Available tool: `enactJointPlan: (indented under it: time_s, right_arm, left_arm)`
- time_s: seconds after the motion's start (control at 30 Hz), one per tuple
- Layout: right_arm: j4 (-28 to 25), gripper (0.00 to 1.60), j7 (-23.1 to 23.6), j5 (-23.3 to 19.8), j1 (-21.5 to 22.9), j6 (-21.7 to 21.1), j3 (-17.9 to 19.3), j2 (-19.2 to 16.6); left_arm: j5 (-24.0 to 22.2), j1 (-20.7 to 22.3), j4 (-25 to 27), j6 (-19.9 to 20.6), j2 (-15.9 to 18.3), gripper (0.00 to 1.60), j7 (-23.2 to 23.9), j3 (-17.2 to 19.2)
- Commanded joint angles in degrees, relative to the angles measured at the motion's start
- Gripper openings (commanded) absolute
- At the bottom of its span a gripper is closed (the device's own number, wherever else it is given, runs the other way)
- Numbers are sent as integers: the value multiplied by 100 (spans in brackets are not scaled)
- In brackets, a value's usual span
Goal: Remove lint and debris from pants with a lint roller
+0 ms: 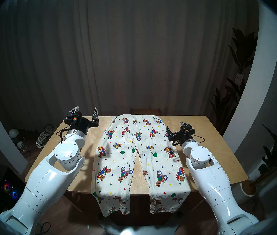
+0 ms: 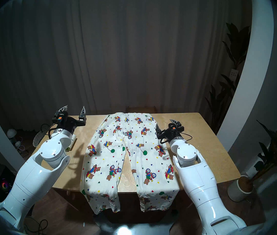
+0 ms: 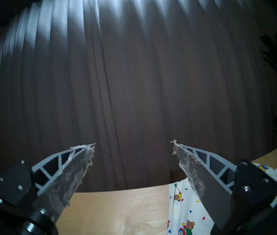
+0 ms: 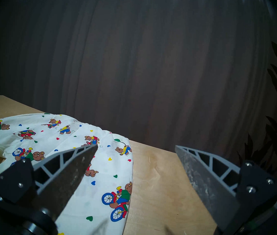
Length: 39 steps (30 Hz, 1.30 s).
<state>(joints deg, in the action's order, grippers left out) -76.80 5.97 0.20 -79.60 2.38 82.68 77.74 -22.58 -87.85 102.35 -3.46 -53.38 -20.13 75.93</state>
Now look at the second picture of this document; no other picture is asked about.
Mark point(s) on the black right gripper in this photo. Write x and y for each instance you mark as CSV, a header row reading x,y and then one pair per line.
x,y
170,133

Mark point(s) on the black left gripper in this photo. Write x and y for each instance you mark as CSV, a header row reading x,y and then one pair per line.
x,y
66,123

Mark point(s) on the white bear print pants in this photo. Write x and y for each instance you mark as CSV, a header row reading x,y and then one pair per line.
x,y
109,153

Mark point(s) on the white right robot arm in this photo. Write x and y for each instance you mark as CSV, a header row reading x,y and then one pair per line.
x,y
197,178

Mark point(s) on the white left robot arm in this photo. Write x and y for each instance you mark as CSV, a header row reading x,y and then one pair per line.
x,y
30,178

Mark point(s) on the woven basket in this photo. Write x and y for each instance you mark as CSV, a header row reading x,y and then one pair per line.
x,y
38,137

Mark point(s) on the small white round lamp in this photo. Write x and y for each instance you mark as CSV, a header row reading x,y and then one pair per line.
x,y
18,144

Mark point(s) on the white mushroom lamp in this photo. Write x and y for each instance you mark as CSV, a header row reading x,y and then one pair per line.
x,y
11,132

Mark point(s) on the grey pleated curtain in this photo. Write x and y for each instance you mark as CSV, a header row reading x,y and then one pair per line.
x,y
128,53

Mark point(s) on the white paper plant tag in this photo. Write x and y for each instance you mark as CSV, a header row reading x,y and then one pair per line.
x,y
234,73

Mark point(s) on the potted plant in white pot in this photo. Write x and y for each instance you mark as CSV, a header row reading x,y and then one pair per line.
x,y
234,193

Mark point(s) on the grey robot torso base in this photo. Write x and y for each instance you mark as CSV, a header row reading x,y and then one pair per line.
x,y
128,229

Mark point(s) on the tall dark leafy plant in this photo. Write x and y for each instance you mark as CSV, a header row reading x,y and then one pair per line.
x,y
237,43

